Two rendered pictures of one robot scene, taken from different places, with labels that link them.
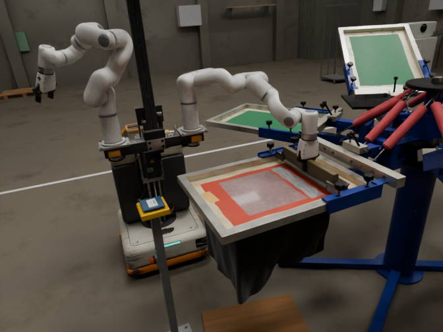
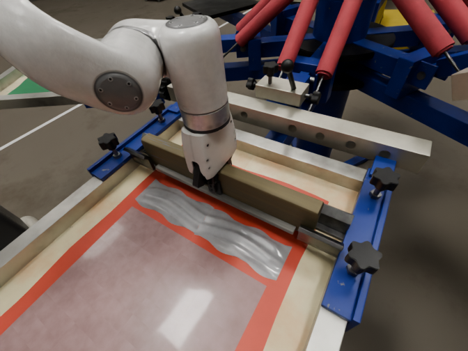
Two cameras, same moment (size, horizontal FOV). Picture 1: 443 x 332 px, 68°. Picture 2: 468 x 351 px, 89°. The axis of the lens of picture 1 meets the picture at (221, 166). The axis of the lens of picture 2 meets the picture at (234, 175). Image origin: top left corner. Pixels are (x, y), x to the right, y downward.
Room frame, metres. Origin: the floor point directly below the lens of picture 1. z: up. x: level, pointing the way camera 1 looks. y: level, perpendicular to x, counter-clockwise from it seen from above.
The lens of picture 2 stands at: (1.19, -0.29, 1.38)
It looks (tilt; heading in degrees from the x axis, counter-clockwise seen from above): 48 degrees down; 329
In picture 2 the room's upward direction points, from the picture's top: 8 degrees counter-clockwise
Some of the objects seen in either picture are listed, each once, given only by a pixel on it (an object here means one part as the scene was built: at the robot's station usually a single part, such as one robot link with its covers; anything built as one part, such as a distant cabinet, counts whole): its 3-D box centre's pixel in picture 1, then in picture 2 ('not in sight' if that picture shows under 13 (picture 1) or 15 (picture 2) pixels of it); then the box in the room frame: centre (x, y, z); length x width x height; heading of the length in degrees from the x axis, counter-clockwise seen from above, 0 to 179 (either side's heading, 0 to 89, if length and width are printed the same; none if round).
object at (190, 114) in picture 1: (189, 115); not in sight; (1.85, 0.17, 1.21); 0.16 x 0.13 x 0.15; 19
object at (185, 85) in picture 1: (188, 87); not in sight; (1.85, 0.16, 1.37); 0.13 x 0.10 x 0.16; 149
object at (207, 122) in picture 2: (310, 134); (207, 106); (1.49, -0.44, 1.18); 0.09 x 0.07 x 0.03; 112
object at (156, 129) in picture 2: (282, 153); (145, 145); (1.76, -0.36, 0.98); 0.30 x 0.05 x 0.07; 112
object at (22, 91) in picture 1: (26, 92); not in sight; (9.35, 5.30, 0.06); 1.21 x 0.83 x 0.11; 109
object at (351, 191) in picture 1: (352, 196); (359, 236); (1.24, -0.57, 0.98); 0.30 x 0.05 x 0.07; 112
